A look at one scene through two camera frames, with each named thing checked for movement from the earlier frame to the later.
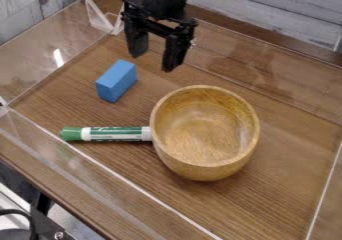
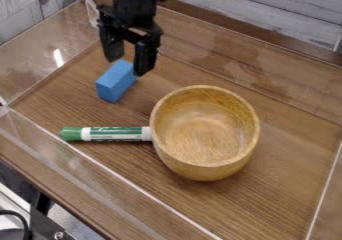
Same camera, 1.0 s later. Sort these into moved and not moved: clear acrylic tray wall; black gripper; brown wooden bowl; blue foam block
Moved: black gripper
Not moved: clear acrylic tray wall; blue foam block; brown wooden bowl
